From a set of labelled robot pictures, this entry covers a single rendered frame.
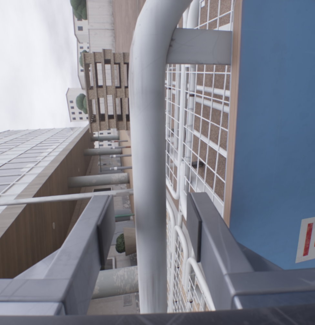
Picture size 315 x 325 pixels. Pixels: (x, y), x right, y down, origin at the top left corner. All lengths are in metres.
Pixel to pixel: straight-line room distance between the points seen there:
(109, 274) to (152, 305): 5.84
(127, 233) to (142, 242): 8.90
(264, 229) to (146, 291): 0.10
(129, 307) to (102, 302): 0.90
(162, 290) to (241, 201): 0.09
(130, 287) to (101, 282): 0.67
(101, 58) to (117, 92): 0.55
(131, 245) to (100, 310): 2.31
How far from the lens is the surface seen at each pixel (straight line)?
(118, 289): 6.01
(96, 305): 8.53
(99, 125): 3.92
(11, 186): 10.53
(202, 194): 0.16
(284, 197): 0.19
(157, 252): 0.17
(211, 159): 1.96
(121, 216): 6.54
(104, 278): 6.00
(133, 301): 8.43
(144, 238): 0.16
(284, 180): 0.18
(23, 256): 7.19
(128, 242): 8.99
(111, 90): 3.81
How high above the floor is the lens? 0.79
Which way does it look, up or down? 11 degrees down
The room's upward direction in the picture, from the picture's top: 94 degrees counter-clockwise
